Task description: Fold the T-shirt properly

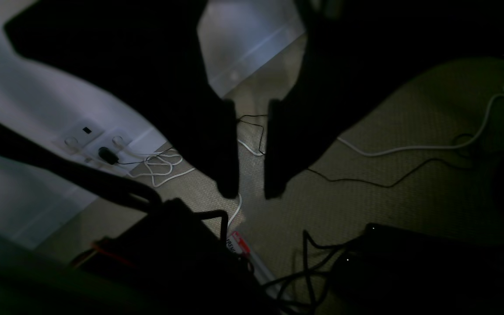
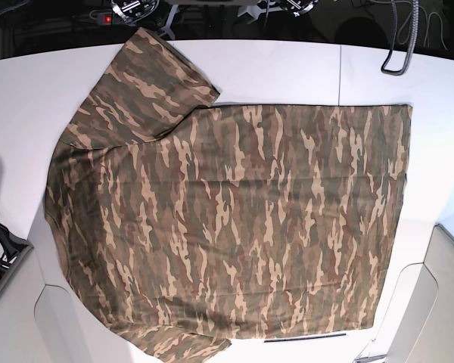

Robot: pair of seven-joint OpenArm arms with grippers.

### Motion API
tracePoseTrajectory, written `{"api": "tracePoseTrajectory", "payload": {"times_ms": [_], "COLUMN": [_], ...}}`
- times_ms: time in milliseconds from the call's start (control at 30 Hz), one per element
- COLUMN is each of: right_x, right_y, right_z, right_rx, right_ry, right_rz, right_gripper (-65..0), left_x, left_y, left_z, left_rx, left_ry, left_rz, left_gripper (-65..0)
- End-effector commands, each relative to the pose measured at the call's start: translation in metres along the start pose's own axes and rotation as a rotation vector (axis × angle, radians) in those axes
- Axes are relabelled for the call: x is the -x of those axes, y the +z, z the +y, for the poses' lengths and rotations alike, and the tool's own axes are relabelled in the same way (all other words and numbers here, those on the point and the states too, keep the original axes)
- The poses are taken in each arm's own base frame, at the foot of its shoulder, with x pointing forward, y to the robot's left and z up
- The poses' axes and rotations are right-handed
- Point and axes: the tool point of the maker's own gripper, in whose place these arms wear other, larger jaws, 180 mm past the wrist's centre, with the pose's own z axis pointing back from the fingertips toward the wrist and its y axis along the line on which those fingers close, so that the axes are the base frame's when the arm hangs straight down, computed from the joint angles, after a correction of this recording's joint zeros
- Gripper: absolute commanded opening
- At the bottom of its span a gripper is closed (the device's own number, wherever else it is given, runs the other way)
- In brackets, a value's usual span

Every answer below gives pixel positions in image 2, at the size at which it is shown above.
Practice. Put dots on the camouflage T-shirt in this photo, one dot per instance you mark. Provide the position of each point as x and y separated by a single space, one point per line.
182 225

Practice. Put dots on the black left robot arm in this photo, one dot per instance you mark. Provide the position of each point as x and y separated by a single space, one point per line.
297 7

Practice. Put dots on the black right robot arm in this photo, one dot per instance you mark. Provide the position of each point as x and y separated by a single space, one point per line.
134 10

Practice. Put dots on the white power strip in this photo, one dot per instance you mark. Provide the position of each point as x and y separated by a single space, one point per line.
105 18

